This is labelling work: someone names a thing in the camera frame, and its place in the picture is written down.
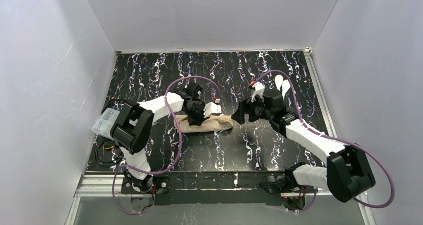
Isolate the beige cloth napkin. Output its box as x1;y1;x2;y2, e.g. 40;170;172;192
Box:
176;115;234;133

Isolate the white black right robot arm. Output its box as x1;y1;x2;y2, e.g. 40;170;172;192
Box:
231;89;376;203

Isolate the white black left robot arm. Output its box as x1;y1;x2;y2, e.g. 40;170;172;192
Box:
110;83;234;181

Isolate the white spoon right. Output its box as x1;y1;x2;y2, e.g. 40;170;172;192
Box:
280;79;291;98

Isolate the white spoon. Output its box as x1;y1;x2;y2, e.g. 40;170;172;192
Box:
280;79;291;98
274;74;284;91

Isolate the white spoon left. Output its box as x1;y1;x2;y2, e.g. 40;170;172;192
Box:
274;74;284;91

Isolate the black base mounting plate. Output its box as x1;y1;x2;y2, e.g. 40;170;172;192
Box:
119;172;314;209

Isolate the clear plastic box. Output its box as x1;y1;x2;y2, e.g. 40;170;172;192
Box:
91;108;120;140

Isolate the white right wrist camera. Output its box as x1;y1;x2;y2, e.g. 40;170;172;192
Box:
251;82;265;102

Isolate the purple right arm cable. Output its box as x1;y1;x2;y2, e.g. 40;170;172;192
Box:
250;69;396;214

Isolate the aluminium front frame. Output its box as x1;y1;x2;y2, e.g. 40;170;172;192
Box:
66;172;375;225

